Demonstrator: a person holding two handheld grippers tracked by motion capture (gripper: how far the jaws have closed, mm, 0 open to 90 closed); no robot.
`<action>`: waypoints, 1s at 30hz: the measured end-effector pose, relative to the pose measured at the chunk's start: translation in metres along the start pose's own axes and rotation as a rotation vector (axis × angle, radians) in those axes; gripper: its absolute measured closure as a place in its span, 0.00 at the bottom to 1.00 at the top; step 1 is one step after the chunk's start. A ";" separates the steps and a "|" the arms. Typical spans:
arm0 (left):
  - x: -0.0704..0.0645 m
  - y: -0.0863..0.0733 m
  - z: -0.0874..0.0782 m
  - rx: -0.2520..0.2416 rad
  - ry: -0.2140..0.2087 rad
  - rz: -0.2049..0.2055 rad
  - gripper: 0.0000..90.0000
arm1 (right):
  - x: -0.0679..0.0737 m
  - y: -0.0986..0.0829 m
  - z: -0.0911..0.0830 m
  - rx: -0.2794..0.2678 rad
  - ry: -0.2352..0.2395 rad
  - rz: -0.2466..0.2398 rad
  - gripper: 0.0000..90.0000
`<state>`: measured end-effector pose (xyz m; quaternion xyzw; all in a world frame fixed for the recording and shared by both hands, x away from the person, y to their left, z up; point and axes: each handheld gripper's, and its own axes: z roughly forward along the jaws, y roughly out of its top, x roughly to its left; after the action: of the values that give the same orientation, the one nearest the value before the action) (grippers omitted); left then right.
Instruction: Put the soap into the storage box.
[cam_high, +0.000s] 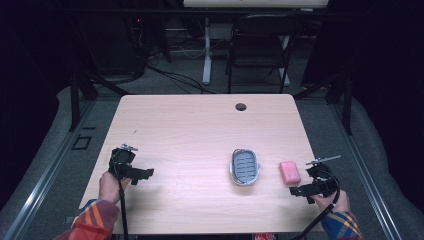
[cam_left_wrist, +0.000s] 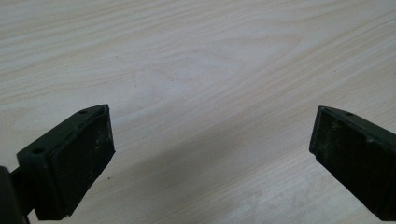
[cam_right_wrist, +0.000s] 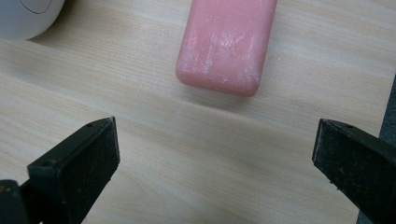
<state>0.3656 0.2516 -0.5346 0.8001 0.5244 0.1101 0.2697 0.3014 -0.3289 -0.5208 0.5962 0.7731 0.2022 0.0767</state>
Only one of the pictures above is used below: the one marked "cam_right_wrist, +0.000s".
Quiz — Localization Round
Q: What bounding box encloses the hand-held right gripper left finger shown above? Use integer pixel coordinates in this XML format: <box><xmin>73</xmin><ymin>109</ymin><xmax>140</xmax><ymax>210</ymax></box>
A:
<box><xmin>19</xmin><ymin>116</ymin><xmax>121</xmax><ymax>224</ymax></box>

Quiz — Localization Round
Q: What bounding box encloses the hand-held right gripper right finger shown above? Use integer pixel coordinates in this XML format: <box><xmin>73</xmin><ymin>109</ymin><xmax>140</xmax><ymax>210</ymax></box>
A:
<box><xmin>312</xmin><ymin>118</ymin><xmax>396</xmax><ymax>224</ymax></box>

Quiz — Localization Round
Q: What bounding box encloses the pink soap bar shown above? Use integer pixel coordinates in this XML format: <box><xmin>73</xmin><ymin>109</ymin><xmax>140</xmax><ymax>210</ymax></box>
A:
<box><xmin>175</xmin><ymin>0</ymin><xmax>278</xmax><ymax>97</ymax></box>

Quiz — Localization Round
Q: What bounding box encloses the white round container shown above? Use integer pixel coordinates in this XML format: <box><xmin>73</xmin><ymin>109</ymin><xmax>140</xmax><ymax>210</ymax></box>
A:
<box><xmin>0</xmin><ymin>0</ymin><xmax>66</xmax><ymax>41</ymax></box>

